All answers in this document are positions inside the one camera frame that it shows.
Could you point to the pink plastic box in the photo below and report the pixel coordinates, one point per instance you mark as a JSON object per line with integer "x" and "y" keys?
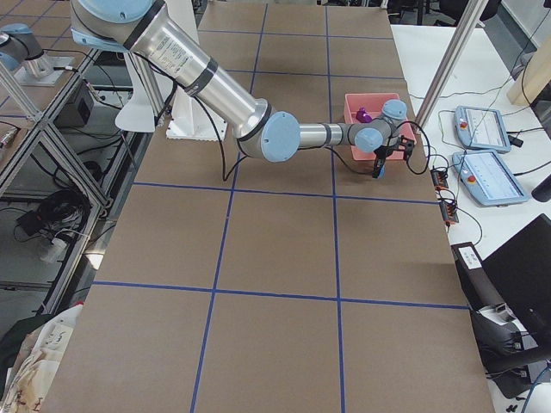
{"x": 371, "y": 104}

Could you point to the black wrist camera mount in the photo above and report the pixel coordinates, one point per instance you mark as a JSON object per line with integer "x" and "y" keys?
{"x": 405, "y": 146}

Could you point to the purple toy block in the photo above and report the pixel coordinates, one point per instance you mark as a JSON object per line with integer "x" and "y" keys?
{"x": 363, "y": 116}

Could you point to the white pedestal column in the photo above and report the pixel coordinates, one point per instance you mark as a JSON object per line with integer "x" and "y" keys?
{"x": 158, "y": 100}

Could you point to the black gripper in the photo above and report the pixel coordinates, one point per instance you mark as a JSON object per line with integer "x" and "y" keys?
{"x": 381, "y": 153}

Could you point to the aluminium frame post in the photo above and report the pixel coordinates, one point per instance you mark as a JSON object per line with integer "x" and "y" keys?
{"x": 471, "y": 16}

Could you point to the black orange connector strip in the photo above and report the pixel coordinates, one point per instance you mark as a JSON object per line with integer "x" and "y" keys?
{"x": 445, "y": 197}

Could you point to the black laptop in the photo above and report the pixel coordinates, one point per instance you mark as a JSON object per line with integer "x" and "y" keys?
{"x": 520, "y": 271}

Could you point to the teach pendant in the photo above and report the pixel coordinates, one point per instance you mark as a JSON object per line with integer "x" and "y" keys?
{"x": 487, "y": 178}
{"x": 481, "y": 129}

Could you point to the upper teach pendant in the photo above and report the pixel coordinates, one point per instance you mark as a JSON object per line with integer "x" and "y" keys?
{"x": 481, "y": 129}

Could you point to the lower teach pendant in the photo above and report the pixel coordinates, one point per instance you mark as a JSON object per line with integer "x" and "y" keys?
{"x": 487, "y": 178}

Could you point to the small blue toy block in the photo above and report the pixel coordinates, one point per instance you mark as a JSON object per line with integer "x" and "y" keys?
{"x": 380, "y": 173}

